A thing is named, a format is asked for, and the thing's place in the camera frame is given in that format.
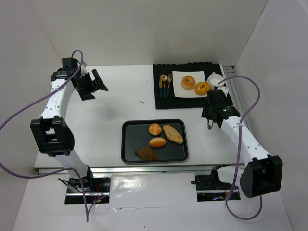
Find metal tongs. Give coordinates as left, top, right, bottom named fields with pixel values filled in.
left=207, top=119, right=214, bottom=130

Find orange sugared donut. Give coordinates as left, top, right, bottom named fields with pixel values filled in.
left=194, top=82, right=210, bottom=96

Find glazed brown donut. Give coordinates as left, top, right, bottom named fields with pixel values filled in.
left=181, top=75, right=195, bottom=90

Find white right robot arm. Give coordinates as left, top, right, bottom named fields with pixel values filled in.
left=121, top=86, right=282, bottom=198

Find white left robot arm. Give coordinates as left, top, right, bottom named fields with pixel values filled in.
left=30, top=57, right=107, bottom=190

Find long pale bread roll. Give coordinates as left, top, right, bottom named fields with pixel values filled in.
left=163, top=125, right=183, bottom=144

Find white cup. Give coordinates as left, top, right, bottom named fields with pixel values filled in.
left=206, top=72, right=225, bottom=90

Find white square plate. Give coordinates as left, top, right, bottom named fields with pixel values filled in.
left=172, top=71, right=206, bottom=98

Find black baking tray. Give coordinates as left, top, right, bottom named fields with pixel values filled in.
left=121, top=119, right=188, bottom=164

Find round glazed bun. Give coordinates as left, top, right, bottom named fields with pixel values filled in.
left=149, top=123, right=162, bottom=136

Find round orange bun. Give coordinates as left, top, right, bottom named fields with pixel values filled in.
left=149, top=137, right=166, bottom=148

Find brown chocolate croissant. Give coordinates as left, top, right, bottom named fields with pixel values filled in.
left=134, top=147, right=159, bottom=161

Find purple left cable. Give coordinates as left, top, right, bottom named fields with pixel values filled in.
left=0, top=50, right=103, bottom=223

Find purple cable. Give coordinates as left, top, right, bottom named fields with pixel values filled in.
left=0, top=50, right=103, bottom=223
left=217, top=76, right=263, bottom=220

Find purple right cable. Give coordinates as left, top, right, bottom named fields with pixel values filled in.
left=217, top=76, right=263, bottom=220

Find gold fork teal handle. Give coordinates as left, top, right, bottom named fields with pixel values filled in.
left=166, top=73, right=172, bottom=99

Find gold spoon teal handle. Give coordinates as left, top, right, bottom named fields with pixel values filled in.
left=161, top=74, right=167, bottom=98

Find gold knife teal handle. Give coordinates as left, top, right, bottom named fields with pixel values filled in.
left=159, top=75, right=163, bottom=98

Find aluminium table rail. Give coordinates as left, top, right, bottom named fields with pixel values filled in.
left=37, top=164, right=246, bottom=175

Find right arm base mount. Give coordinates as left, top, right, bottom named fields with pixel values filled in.
left=191, top=165, right=231, bottom=202

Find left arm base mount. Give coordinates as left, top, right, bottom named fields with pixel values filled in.
left=58, top=176, right=111, bottom=205

